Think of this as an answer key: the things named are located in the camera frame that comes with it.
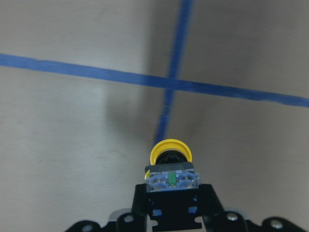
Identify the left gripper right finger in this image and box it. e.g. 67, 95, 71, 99
198, 184, 305, 232

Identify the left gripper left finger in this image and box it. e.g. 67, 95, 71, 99
66, 184, 148, 232

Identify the yellow push button switch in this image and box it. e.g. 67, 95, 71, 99
144, 139, 202, 232

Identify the brown paper table cover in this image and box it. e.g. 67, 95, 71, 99
0, 0, 309, 232

